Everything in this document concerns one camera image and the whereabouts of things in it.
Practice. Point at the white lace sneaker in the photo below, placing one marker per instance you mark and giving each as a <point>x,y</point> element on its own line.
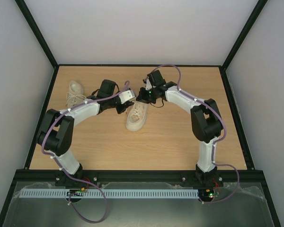
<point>137,116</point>
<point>75,94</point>

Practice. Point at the black aluminium frame rail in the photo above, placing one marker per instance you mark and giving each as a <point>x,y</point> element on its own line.
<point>177,176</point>

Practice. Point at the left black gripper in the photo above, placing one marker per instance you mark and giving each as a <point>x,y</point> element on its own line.
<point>120,109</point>

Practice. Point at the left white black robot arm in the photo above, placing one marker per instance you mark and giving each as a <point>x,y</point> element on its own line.
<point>56,130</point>

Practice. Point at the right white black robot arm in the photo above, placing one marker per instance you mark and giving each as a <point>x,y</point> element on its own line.
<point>205,117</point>

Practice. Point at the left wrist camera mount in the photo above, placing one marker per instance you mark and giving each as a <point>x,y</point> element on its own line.
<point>126,96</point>

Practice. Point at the left controller board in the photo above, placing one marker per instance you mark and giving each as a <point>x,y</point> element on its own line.
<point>76,192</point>

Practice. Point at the white lace sneaker tied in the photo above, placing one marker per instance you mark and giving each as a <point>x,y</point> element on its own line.
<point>75,94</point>

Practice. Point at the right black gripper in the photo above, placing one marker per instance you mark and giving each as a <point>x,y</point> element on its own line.
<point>142,96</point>

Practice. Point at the light blue slotted cable duct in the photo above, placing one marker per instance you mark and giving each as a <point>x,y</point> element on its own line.
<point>113,194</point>

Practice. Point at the right controller board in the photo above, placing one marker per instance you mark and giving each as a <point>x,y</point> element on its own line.
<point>209,193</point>

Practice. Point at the controller board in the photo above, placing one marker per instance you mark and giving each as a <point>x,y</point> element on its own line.
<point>76,192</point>
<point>209,193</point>

